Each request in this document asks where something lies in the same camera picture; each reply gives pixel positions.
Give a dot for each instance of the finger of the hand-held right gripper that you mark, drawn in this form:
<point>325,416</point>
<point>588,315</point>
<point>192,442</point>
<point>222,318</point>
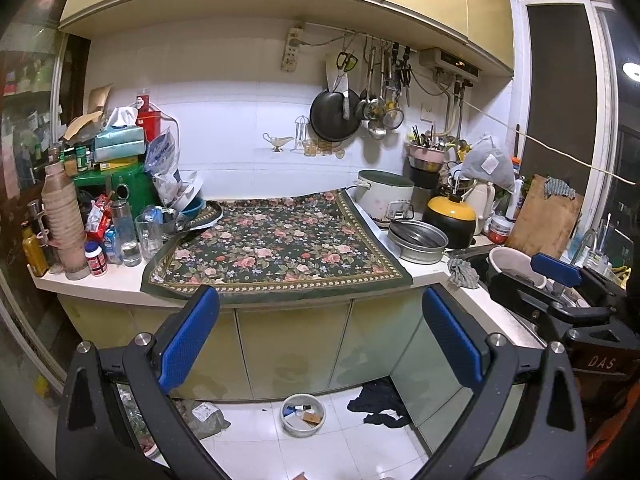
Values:
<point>555,266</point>
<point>515,290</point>

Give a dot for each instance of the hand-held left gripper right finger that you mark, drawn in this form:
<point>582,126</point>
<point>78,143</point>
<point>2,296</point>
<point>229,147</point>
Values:
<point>452,340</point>

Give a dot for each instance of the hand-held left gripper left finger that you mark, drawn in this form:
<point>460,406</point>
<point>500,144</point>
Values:
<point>187,340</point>

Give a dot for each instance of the small dark bottle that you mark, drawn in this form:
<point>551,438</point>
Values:
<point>301,408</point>

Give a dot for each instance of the white rectangular box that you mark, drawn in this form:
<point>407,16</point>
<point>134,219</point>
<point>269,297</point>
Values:
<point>296,424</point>

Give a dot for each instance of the small brown cardboard box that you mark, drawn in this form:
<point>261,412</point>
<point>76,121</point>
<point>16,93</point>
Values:
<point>312,419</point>

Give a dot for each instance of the white round bowl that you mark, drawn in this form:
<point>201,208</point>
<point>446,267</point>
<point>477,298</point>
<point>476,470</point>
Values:
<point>303,434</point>

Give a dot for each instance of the white plastic basin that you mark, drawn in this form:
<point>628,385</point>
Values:
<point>510,257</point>

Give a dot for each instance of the black kitchen sink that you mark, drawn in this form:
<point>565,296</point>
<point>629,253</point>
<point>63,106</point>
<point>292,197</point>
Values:
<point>481,266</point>

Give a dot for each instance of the wooden cutting board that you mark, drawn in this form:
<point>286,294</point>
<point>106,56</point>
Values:
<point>540,220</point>

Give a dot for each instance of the grey knitted dishcloth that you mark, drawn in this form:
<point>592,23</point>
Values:
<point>557,187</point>
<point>462,274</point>

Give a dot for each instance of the red lid jar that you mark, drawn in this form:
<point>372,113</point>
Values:
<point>500,232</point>

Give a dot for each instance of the white spray bottle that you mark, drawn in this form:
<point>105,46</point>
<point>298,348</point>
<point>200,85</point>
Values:
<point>514,200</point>

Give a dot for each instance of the grey plastic bag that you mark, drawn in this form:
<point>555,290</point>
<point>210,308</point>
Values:
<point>207,420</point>

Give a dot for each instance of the yellow and black pot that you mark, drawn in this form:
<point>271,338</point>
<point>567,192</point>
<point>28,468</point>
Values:
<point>450,227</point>

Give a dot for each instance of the white thermos jug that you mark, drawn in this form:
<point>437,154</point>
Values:
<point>484,205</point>

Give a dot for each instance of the dark blue cloth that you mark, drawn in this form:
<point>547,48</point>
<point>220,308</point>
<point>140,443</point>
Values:
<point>380,400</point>

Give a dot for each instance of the stacked steel basins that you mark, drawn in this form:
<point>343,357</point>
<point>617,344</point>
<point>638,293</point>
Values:
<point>417,250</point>

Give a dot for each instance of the thin bamboo stick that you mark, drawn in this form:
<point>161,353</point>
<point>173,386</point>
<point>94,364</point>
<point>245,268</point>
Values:
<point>590,163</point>

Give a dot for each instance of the clear glass mug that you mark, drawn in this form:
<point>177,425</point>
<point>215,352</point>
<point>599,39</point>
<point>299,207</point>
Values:
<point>149,237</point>

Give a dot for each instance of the pink plastic basin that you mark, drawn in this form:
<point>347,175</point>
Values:
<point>149,447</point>

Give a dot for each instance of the white red label pill bottle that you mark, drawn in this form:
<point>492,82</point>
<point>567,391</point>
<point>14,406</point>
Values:
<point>96,261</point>

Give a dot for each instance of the clear glass bottle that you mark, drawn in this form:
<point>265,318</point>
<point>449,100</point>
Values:
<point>127,235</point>

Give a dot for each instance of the grey cloth bag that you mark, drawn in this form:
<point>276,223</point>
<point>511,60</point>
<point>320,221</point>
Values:
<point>487,165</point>

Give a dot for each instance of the blue snack packet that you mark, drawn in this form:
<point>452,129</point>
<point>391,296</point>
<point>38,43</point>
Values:
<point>111,245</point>

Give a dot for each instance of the floral green tablecloth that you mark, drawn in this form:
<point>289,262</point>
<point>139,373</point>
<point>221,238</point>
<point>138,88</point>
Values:
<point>280,255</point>

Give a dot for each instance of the blue bowl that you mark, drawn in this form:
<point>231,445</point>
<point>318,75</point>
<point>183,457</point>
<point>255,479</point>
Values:
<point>195,208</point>

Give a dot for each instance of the dark steel canister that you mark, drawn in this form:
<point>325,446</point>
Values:
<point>422,182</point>

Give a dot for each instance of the white plates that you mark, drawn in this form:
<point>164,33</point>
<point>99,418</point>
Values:
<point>187,190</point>

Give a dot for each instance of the red snack packets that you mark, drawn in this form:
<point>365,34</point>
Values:
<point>97,220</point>

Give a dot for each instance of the white cooking pot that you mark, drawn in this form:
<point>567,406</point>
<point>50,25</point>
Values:
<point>382,200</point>

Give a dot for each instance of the pink utensil holder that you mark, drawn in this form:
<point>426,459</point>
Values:
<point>425,155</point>

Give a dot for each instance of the stack of brown paper cups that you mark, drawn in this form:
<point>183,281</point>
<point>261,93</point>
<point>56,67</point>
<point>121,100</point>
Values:
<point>65,225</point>

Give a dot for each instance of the yellow oil bottle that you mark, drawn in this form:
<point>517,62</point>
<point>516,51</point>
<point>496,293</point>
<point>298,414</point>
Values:
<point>34,257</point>

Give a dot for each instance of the dark window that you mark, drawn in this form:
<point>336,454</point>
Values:
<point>560,90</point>

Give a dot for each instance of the blue and white plastic bag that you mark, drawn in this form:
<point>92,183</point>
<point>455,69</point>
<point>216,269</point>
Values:
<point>164,152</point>

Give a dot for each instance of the flat yellow box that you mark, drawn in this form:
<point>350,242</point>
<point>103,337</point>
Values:
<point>117,163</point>

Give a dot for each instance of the small spice jar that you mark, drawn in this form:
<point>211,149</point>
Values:
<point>82,160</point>
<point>70,162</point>

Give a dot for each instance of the steel ladle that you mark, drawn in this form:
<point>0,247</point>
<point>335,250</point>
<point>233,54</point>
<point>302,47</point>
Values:
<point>377,131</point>

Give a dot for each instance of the teal tissue box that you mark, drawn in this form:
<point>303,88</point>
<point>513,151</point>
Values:
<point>120,140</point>

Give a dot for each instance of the white gravy boat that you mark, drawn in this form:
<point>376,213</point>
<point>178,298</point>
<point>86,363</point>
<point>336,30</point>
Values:
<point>277,141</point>

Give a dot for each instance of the red canister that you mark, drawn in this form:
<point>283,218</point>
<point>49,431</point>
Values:
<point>150,122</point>

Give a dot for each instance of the amber glass cups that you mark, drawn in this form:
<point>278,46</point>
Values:
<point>310,147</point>

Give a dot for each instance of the metal skimmer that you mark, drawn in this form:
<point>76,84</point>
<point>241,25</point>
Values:
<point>372,109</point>

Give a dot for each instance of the brown paper bag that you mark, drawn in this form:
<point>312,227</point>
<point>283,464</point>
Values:
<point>82,122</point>

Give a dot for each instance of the black wok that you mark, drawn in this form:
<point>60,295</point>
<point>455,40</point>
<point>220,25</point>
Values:
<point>330,120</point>

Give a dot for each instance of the glass door cabinet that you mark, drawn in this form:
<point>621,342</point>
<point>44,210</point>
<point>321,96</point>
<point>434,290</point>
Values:
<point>25,85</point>

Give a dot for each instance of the white power strip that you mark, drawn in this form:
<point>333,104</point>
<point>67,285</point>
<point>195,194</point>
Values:
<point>290,52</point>

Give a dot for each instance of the white wall socket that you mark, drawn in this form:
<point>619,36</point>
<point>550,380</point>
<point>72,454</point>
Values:
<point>426,112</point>

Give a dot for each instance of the white wall water heater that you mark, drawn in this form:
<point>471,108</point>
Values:
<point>445,59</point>

